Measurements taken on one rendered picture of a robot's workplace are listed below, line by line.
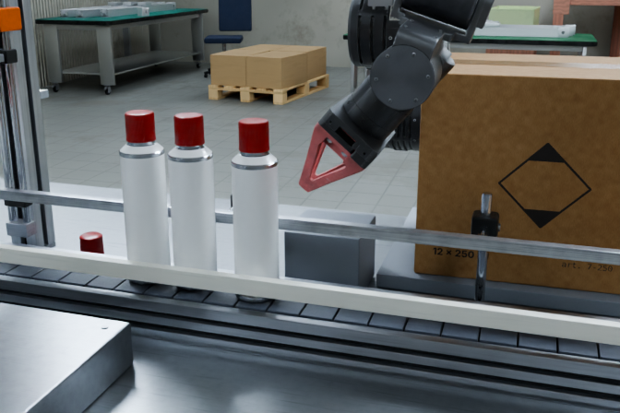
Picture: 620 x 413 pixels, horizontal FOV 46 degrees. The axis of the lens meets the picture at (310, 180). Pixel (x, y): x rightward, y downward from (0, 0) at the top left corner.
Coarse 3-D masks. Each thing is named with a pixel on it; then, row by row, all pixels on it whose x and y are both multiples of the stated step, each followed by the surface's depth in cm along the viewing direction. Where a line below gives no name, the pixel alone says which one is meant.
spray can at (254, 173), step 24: (240, 120) 79; (264, 120) 79; (240, 144) 79; (264, 144) 78; (240, 168) 78; (264, 168) 78; (240, 192) 79; (264, 192) 79; (240, 216) 80; (264, 216) 80; (240, 240) 81; (264, 240) 80; (240, 264) 82; (264, 264) 81
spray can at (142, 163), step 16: (128, 112) 83; (144, 112) 83; (128, 128) 83; (144, 128) 83; (128, 144) 84; (144, 144) 83; (128, 160) 83; (144, 160) 83; (160, 160) 84; (128, 176) 83; (144, 176) 83; (160, 176) 84; (128, 192) 84; (144, 192) 84; (160, 192) 85; (128, 208) 85; (144, 208) 84; (160, 208) 85; (128, 224) 85; (144, 224) 85; (160, 224) 86; (128, 240) 86; (144, 240) 85; (160, 240) 86; (128, 256) 87; (144, 256) 86; (160, 256) 86
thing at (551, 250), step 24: (0, 192) 96; (24, 192) 95; (48, 192) 95; (168, 216) 90; (216, 216) 88; (288, 216) 86; (384, 240) 82; (408, 240) 81; (432, 240) 80; (456, 240) 80; (480, 240) 79; (504, 240) 78
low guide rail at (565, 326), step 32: (0, 256) 89; (32, 256) 88; (64, 256) 86; (96, 256) 86; (224, 288) 81; (256, 288) 80; (288, 288) 79; (320, 288) 78; (448, 320) 74; (480, 320) 73; (512, 320) 72; (544, 320) 71; (576, 320) 71
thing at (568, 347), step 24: (0, 264) 93; (96, 288) 87; (120, 288) 86; (144, 288) 86; (168, 288) 86; (264, 312) 81; (288, 312) 80; (312, 312) 80; (336, 312) 80; (360, 312) 80; (456, 336) 75; (480, 336) 75; (504, 336) 75; (528, 336) 75; (552, 336) 75
